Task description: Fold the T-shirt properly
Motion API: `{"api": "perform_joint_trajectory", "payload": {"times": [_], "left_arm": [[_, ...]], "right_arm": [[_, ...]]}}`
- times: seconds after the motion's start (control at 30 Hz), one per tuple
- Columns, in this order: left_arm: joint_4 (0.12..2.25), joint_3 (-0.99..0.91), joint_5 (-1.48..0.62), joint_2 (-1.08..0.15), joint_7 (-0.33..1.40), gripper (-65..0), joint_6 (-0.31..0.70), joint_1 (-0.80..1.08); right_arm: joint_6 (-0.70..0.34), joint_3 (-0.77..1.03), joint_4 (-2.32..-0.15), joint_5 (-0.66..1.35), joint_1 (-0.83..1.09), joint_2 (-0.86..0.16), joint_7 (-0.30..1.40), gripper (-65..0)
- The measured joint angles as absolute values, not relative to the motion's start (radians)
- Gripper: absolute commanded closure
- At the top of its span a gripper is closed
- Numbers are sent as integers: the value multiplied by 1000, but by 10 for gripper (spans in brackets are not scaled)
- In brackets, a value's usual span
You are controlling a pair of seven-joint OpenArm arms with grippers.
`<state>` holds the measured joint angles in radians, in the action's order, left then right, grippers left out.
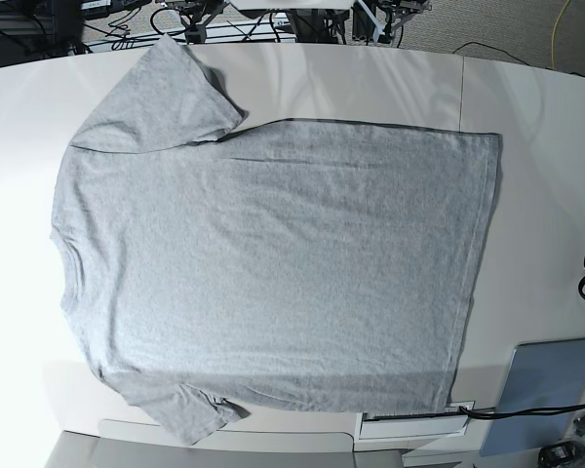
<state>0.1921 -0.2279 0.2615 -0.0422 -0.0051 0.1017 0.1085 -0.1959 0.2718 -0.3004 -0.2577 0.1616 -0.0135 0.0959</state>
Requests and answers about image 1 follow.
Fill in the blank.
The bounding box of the grey T-shirt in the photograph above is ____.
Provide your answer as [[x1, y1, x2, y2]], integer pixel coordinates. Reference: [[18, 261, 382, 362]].
[[51, 37, 502, 445]]

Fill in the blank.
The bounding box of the blue-grey flat panel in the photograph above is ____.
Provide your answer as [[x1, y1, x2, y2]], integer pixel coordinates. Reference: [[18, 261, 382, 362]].
[[480, 338, 585, 457]]

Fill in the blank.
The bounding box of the black device bottom right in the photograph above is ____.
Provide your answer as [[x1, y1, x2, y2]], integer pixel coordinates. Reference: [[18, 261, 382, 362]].
[[537, 441, 585, 468]]

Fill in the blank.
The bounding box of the black aluminium frame post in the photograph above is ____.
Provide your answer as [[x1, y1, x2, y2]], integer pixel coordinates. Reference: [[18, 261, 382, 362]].
[[351, 0, 382, 45]]

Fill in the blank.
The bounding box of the black cable on table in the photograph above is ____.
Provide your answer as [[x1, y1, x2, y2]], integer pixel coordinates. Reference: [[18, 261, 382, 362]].
[[460, 402, 585, 421]]

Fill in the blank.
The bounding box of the yellow cable on floor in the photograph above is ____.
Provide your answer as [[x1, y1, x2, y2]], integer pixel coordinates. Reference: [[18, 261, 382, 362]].
[[548, 0, 567, 70]]

